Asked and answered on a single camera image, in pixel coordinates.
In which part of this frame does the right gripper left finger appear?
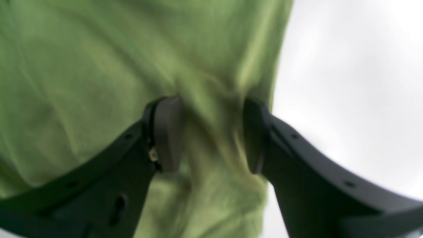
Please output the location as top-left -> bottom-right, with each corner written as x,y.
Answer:
0,96 -> 184,238

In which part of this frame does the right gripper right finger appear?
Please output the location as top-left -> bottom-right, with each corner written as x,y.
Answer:
243,98 -> 423,238

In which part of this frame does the olive green T-shirt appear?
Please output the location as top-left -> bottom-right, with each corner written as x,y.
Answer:
1,0 -> 293,238

